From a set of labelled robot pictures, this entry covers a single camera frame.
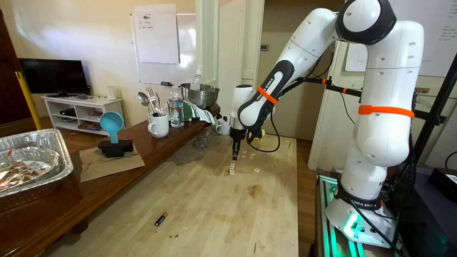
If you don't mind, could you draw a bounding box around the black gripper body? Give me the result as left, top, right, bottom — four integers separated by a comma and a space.
230, 126, 249, 145

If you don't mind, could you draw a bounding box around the white ceramic mug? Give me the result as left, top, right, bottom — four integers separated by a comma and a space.
147, 112, 171, 141
213, 116, 233, 138

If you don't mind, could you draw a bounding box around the green striped white towel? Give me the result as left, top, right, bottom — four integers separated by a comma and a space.
183, 102, 219, 128

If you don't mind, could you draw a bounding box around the stainless steel mixing bowl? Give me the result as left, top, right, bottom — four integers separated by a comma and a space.
180, 84, 221, 111

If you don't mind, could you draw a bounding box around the clear pump soap dispenser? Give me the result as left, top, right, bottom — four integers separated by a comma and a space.
190, 74, 204, 95

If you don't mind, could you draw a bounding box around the clear plastic water bottle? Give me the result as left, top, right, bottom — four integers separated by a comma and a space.
167, 88, 186, 129

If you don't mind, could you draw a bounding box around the metal spoon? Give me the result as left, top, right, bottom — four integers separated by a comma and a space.
147, 88, 163, 116

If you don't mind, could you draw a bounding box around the white refrigerator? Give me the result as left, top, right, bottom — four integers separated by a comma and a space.
307, 42, 369, 175

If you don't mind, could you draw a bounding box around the black marker pen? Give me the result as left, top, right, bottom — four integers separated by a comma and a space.
153, 212, 170, 229

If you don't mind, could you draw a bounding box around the metal ladle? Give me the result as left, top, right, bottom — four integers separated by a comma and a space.
137, 91, 153, 116

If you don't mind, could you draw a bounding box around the black base block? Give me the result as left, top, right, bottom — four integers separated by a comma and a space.
97, 139, 136, 159

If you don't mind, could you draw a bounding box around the black horizontal mounting bar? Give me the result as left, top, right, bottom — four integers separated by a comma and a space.
304, 76, 449, 124

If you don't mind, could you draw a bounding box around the white paper sheet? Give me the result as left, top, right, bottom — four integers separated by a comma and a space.
133, 5, 180, 66

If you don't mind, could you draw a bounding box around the brown cardboard sheet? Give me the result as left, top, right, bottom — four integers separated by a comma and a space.
77, 145, 147, 185

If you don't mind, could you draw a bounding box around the white low shelf unit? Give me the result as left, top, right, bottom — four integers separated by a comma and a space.
42, 94, 126, 138

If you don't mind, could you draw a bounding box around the black flat screen television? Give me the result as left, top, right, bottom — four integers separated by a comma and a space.
17, 58, 93, 98

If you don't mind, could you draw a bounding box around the black diagonal pole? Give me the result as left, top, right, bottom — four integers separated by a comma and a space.
411, 52, 457, 166

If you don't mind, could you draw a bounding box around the aluminium foil tray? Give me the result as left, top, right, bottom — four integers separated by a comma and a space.
0, 128, 76, 201

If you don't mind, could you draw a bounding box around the dark brown wooden counter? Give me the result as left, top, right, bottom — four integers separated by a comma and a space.
0, 105, 221, 257

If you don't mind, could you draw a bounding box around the black box device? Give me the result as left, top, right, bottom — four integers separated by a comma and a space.
429, 168, 457, 205

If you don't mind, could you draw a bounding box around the yellow stick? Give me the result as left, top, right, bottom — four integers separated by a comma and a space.
13, 71, 44, 132

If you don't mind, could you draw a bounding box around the dark wooden cabinet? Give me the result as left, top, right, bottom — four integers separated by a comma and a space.
0, 8, 36, 126

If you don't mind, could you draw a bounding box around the black camera cable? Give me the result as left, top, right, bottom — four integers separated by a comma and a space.
247, 105, 284, 156

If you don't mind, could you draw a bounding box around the orange forearm strap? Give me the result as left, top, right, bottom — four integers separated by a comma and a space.
256, 86, 280, 108

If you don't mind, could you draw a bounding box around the white wall whiteboard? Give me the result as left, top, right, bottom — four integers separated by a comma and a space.
130, 4, 200, 88

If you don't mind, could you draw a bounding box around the aluminium rail frame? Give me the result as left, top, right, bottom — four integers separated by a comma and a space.
313, 173, 383, 257

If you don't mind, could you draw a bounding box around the orange wide arm strap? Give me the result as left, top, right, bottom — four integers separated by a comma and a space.
357, 104, 417, 121

